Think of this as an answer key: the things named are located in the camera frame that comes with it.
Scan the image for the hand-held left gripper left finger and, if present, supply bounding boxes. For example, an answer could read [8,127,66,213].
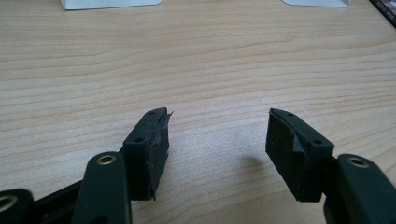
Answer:
[120,106,175,202]

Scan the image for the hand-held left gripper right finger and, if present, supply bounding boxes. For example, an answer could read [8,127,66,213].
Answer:
[264,107,335,203]

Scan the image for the white expanding book rack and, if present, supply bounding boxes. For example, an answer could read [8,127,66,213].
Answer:
[60,0,349,11]

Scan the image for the dark red magazine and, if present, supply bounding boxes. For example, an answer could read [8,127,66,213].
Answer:
[368,0,396,29]

